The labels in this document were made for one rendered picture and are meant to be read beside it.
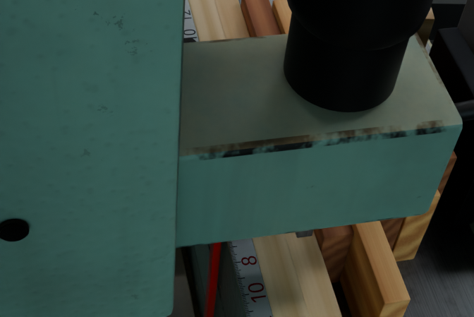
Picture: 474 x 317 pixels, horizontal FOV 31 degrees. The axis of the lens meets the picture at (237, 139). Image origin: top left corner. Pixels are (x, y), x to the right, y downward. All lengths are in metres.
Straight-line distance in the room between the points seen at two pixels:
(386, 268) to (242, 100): 0.14
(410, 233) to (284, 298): 0.10
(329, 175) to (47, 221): 0.13
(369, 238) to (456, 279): 0.09
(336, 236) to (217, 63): 0.14
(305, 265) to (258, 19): 0.19
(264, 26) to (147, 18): 0.35
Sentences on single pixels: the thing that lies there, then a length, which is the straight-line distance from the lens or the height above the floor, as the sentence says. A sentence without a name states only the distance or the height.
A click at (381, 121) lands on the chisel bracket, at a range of 0.37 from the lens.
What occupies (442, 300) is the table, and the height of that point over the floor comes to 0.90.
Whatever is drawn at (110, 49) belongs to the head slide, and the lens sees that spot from 0.25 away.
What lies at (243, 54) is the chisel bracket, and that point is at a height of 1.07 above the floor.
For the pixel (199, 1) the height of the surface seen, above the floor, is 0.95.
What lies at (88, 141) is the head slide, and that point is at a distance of 0.28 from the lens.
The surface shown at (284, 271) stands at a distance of 0.46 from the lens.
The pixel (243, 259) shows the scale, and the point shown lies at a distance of 0.45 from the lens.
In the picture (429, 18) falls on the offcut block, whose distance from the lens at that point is 0.65.
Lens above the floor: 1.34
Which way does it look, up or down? 49 degrees down
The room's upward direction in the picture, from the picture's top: 7 degrees clockwise
